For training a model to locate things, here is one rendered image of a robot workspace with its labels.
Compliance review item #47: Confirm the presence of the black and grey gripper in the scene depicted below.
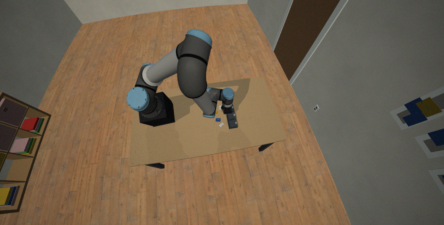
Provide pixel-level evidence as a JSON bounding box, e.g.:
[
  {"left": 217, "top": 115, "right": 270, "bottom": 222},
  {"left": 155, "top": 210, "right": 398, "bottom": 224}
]
[{"left": 221, "top": 105, "right": 232, "bottom": 114}]

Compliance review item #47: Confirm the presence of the dark grey bin rack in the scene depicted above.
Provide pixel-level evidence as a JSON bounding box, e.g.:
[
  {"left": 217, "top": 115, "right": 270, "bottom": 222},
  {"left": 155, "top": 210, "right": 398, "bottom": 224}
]
[{"left": 226, "top": 104, "right": 238, "bottom": 129}]

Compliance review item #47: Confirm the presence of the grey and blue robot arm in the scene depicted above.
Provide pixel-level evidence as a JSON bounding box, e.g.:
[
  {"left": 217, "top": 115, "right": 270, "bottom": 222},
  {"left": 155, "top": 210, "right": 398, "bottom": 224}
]
[{"left": 126, "top": 29, "right": 234, "bottom": 118}]

